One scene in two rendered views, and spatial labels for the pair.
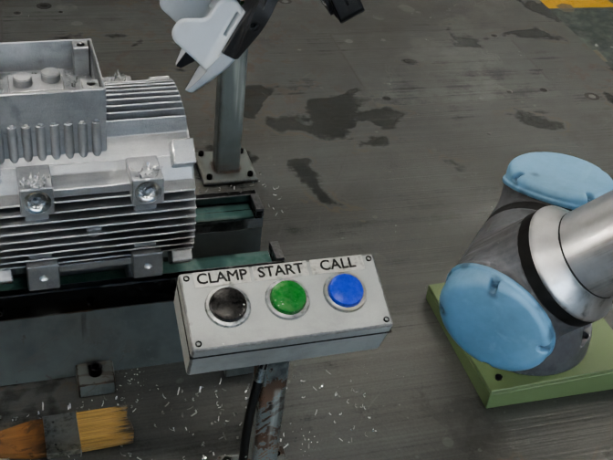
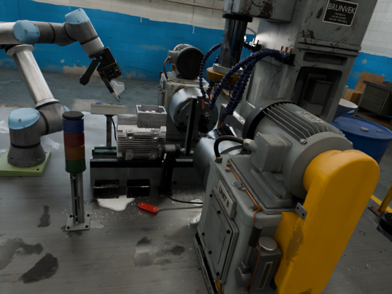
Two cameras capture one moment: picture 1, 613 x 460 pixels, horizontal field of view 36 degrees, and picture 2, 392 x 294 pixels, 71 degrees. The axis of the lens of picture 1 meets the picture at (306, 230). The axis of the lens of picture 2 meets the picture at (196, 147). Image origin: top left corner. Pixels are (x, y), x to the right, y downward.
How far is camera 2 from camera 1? 1.95 m
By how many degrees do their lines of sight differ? 117
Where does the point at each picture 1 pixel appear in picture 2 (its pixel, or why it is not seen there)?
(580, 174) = (20, 111)
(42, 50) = (149, 114)
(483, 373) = (48, 153)
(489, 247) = (60, 110)
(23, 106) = (152, 108)
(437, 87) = not seen: outside the picture
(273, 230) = not seen: hidden behind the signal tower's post
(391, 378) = not seen: hidden behind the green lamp
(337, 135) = (10, 240)
